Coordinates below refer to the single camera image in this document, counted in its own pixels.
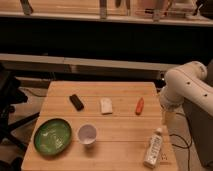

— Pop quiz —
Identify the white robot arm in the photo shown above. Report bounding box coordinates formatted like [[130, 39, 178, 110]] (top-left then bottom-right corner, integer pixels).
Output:
[[159, 61, 213, 124]]

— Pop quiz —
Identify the white sponge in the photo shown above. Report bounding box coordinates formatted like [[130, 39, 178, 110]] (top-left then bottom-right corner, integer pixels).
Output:
[[100, 98, 113, 114]]

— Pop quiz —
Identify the white plastic bottle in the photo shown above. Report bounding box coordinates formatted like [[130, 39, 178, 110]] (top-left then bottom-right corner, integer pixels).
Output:
[[143, 128, 163, 169]]

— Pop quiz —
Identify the white paper cup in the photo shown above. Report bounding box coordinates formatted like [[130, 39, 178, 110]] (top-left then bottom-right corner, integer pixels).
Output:
[[77, 124, 97, 146]]

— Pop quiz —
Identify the wooden table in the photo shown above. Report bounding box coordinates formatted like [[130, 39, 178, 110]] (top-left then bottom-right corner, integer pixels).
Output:
[[22, 81, 178, 171]]

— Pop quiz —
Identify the black rectangular block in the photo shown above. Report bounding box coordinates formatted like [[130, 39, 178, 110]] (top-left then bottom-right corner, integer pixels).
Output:
[[69, 94, 84, 111]]

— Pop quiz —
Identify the green plate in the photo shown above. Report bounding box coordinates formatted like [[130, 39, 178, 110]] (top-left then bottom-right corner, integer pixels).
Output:
[[33, 118, 72, 156]]

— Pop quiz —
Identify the black office chair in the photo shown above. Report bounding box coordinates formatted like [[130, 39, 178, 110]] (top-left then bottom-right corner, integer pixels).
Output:
[[0, 63, 41, 171]]

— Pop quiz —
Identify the long workbench shelf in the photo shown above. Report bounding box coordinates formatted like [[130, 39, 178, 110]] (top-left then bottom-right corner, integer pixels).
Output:
[[0, 53, 177, 79]]

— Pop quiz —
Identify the black cable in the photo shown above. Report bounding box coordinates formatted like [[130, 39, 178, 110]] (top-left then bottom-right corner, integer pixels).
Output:
[[168, 111, 194, 171]]

